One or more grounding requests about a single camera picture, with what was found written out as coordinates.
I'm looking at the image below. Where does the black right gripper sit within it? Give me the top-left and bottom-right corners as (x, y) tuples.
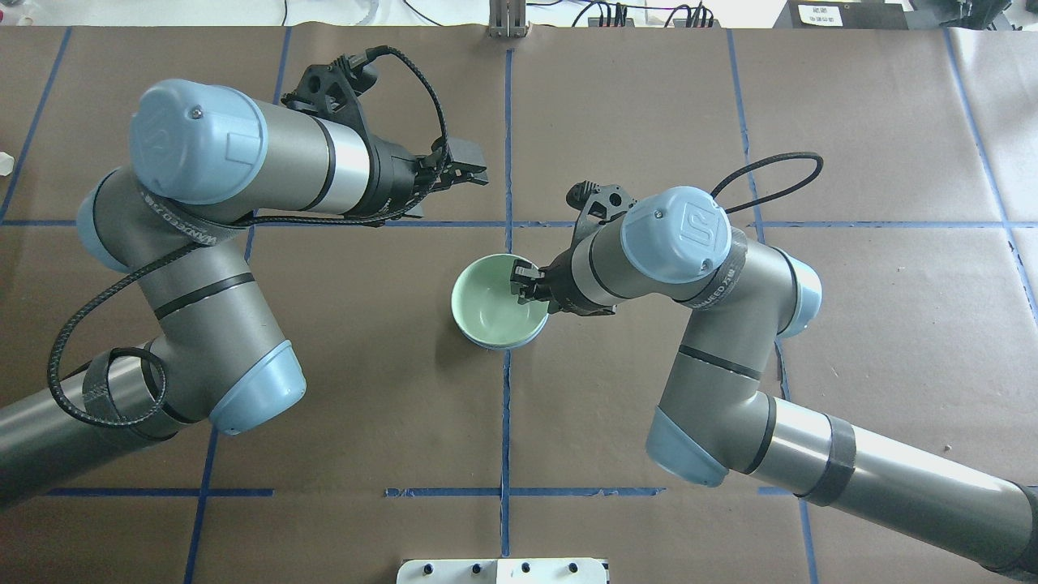
(511, 251), (616, 316)

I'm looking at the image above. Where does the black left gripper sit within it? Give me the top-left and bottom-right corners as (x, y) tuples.
(368, 138), (489, 221)

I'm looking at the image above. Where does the green bowl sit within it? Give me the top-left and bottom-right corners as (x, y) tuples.
(450, 254), (549, 316)

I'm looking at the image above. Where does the blue bowl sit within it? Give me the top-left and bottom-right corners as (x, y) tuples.
(453, 314), (549, 350)

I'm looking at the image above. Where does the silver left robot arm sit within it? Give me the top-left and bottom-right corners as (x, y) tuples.
(2, 66), (488, 508)

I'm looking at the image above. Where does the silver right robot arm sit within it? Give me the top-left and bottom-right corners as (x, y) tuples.
(507, 182), (1036, 583)

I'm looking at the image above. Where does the black power box with label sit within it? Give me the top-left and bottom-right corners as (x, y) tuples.
(772, 1), (909, 30)

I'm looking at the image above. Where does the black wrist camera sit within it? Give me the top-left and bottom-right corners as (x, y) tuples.
(281, 54), (379, 129)
(566, 180), (637, 247)

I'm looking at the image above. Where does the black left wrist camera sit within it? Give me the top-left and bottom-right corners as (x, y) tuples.
(281, 54), (379, 129)

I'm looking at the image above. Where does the aluminium frame post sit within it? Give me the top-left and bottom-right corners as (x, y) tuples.
(488, 0), (530, 38)

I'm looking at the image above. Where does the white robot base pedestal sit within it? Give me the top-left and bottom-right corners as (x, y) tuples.
(397, 557), (611, 583)

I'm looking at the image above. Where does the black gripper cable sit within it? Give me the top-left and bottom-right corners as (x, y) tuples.
(710, 152), (825, 213)
(48, 45), (452, 428)

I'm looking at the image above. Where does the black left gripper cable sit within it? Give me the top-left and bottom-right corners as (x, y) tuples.
(48, 45), (452, 428)

